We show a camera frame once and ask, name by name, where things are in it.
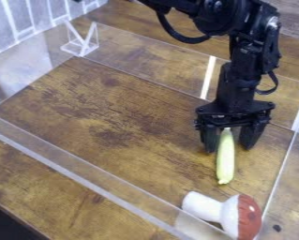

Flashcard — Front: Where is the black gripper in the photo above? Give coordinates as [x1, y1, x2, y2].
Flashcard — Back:
[195, 63, 276, 153]

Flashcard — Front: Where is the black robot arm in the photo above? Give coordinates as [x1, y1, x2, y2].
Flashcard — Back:
[137, 0, 280, 153]

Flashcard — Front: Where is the red white mushroom toy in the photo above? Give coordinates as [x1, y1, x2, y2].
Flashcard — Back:
[182, 191, 262, 240]

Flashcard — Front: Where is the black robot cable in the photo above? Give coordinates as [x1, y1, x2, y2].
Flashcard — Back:
[155, 11, 211, 45]

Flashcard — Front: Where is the clear acrylic enclosure wall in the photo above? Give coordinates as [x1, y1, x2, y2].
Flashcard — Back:
[0, 23, 299, 240]

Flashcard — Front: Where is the clear acrylic triangle bracket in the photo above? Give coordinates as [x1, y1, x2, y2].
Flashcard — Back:
[60, 21, 100, 57]

